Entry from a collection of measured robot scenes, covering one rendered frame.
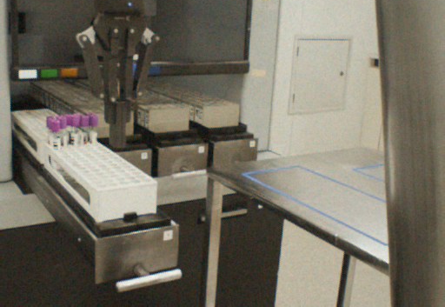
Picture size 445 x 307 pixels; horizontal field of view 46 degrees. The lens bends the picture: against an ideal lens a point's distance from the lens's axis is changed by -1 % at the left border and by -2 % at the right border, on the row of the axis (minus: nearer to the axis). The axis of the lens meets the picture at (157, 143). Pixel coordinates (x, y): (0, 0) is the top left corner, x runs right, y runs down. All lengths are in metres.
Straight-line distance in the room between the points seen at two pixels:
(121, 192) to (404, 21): 0.63
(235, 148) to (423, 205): 1.15
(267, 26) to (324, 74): 1.76
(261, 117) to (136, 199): 0.74
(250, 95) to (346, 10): 1.87
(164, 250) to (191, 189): 0.50
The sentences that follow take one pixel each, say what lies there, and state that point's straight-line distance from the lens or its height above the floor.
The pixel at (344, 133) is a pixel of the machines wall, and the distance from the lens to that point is 3.40.
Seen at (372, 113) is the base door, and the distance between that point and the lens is 3.43.
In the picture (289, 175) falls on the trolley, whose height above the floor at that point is 0.82.
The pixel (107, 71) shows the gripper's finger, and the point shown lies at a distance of 0.78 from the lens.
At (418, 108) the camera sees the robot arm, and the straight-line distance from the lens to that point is 0.19.
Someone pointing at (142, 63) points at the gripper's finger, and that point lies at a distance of 0.80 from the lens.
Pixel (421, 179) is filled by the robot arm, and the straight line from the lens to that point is 0.20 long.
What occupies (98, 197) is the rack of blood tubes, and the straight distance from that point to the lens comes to 0.77.
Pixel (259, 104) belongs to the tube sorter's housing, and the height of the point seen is 0.87.
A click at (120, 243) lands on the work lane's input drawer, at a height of 0.79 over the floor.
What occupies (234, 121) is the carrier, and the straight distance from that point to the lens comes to 1.40.
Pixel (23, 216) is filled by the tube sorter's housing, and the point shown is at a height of 0.69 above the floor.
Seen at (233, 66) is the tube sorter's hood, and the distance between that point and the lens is 1.36.
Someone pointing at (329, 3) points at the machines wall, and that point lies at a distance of 3.15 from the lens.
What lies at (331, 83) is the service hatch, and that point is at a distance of 3.23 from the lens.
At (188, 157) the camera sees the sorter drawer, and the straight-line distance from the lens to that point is 1.26.
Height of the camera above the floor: 1.13
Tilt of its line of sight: 15 degrees down
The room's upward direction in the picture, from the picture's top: 2 degrees clockwise
